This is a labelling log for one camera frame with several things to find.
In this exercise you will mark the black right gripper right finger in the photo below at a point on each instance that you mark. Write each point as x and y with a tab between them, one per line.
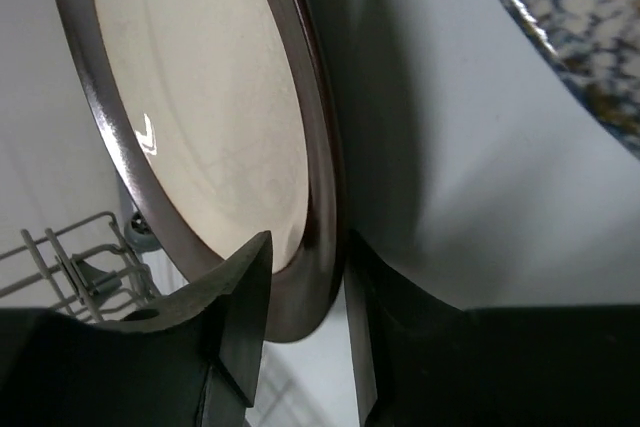
419	361

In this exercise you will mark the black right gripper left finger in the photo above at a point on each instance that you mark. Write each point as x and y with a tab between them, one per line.
191	358

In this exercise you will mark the speckled beige round plate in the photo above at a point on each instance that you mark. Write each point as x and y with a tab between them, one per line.
593	46

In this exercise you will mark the grey wire dish rack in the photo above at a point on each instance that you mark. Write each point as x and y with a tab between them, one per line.
91	270

